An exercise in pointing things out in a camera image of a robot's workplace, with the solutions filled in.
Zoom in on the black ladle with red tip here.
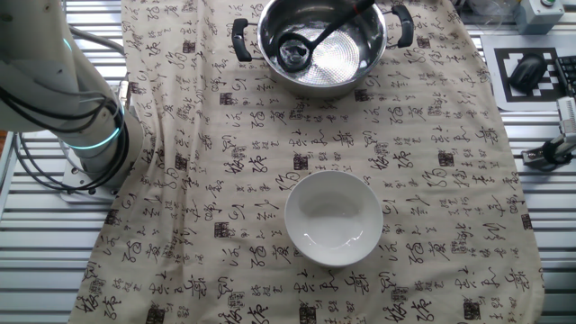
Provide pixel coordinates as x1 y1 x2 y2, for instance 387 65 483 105
274 0 377 74

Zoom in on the white ceramic bowl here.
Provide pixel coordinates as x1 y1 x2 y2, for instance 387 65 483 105
283 169 384 269

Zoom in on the beige calligraphy tablecloth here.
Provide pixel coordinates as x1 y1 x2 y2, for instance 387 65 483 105
67 0 545 324

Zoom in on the black white marker board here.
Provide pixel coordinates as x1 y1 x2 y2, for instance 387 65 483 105
480 33 576 113

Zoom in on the clear plastic container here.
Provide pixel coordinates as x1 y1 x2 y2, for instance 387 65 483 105
463 0 514 31

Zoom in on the black computer mouse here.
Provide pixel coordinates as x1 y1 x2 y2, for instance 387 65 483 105
508 52 549 95

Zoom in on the grey box with green button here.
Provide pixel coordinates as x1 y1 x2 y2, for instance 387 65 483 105
512 0 566 36

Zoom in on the black keyboard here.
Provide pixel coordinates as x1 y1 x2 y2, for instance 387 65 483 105
553 54 576 98

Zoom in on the steel pot with black handles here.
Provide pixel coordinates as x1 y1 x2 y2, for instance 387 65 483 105
231 0 415 99

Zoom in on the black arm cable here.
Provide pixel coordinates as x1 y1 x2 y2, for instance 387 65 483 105
0 83 132 193

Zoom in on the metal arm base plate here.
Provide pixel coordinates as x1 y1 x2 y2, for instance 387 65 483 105
59 152 125 204

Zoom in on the thick grey cable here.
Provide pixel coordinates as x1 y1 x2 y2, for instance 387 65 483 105
69 24 126 56

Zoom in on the camera ball mount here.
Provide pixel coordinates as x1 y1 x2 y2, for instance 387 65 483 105
521 132 576 172

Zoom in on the small grey camera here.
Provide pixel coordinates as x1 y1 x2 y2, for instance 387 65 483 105
556 95 576 136

